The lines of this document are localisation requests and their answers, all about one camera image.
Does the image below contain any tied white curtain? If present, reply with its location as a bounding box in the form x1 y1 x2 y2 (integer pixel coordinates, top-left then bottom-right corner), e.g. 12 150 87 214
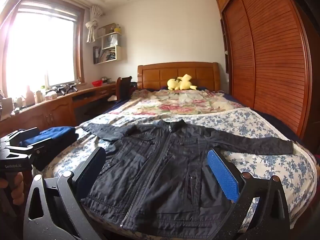
85 5 103 43

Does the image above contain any pale bottle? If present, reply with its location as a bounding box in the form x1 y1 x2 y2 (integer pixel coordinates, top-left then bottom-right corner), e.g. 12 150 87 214
25 85 35 107

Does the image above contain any wooden chair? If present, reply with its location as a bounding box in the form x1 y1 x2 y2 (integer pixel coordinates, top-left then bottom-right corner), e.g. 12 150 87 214
115 76 137 102

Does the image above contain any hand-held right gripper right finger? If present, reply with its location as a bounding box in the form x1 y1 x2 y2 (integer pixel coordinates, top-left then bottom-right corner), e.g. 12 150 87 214
207 149 292 240

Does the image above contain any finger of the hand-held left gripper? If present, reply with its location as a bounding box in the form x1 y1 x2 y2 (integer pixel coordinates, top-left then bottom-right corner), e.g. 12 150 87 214
0 127 40 146
7 137 54 157

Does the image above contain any person's left hand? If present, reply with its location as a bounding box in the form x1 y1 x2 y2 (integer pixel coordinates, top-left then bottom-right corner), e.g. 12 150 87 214
0 174 25 203

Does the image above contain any pink floral quilt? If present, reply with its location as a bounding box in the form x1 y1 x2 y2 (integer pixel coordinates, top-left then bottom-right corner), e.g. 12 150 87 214
110 89 250 117

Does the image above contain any wooden bed headboard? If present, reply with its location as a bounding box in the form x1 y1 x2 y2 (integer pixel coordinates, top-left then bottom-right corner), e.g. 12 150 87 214
137 62 221 92

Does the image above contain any wooden louvered wardrobe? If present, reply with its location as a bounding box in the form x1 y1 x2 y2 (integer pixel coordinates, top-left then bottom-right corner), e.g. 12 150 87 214
215 0 313 143

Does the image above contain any blue floral bed sheet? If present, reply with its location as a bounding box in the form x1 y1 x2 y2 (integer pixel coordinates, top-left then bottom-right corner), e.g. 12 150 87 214
41 107 318 230

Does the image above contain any dark folded garment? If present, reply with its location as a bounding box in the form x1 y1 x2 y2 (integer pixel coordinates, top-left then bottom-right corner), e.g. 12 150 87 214
32 135 79 172

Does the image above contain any wooden desk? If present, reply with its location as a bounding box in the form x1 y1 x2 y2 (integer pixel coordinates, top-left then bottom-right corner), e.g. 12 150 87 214
0 82 118 135

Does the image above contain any black jacket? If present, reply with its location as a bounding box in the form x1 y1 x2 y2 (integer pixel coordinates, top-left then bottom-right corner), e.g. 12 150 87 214
81 119 294 230

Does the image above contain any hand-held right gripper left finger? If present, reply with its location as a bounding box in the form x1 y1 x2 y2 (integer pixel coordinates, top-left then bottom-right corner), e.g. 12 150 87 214
23 147 108 240

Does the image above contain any black clutter on desk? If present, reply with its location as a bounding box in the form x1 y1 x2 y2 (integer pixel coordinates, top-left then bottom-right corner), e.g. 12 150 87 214
50 84 78 95

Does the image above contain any window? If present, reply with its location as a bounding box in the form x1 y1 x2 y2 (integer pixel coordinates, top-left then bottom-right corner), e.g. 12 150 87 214
0 0 84 98

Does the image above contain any white wall shelf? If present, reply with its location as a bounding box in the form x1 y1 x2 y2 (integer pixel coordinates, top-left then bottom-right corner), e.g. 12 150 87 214
92 24 127 65

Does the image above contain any yellow plush toy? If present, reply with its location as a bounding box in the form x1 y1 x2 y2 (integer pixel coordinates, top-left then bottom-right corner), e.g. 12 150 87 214
167 74 197 91

